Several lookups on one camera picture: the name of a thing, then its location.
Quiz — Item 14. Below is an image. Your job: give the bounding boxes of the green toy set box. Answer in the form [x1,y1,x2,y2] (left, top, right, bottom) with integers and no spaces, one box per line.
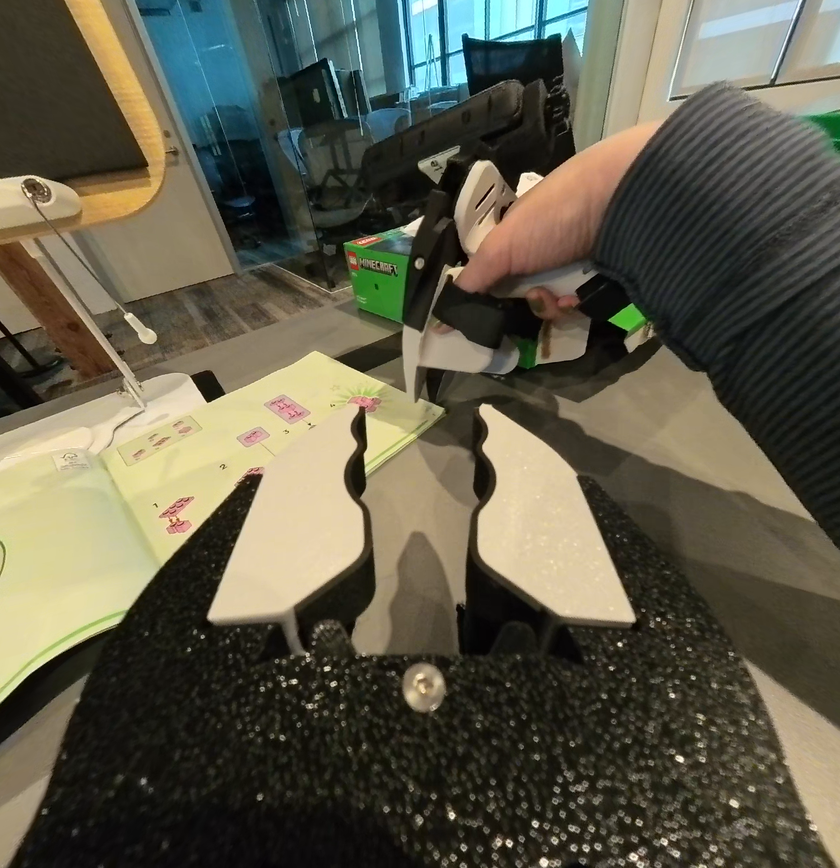
[343,229,660,373]

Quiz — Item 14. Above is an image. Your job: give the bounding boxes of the grey desk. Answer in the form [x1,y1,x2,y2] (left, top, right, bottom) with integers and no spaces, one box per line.
[0,292,840,868]

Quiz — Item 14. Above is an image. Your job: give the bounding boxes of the black computer monitor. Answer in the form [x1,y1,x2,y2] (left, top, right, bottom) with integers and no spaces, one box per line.
[276,57,348,131]

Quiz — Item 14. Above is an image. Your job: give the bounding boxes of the large window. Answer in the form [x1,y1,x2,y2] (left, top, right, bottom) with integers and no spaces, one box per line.
[406,0,592,77]

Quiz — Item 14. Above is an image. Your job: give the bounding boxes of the black office chair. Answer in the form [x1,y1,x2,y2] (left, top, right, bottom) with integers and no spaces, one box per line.
[461,30,585,92]

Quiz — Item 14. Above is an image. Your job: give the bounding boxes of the grey office chair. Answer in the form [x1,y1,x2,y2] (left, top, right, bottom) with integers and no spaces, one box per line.
[279,124,375,226]

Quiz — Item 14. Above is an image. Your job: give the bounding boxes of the person's right forearm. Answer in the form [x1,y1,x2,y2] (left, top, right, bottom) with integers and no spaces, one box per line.
[593,81,840,565]

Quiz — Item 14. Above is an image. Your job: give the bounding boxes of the wooden pillar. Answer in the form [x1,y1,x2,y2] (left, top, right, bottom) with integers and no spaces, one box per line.
[0,241,117,382]

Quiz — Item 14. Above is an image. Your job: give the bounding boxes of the light green instruction booklet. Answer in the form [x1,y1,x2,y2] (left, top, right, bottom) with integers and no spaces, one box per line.
[0,349,448,717]

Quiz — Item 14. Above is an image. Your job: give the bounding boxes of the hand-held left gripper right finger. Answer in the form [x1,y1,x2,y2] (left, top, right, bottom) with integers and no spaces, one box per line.
[467,403,639,651]

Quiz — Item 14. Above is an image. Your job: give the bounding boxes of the green plastic bin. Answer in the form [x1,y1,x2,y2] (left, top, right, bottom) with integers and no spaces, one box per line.
[796,108,840,168]

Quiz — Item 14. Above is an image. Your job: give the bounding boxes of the person's right hand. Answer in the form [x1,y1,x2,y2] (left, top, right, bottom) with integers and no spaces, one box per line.
[457,121,666,321]

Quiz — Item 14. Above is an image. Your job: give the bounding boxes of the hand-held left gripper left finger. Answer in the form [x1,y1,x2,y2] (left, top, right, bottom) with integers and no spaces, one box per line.
[207,409,375,656]

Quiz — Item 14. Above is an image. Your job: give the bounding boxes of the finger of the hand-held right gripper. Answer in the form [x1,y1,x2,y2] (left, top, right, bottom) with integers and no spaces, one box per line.
[400,266,456,406]
[420,324,521,402]

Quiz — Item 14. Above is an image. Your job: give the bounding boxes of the white door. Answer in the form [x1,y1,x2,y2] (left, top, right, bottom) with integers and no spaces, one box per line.
[81,0,240,304]

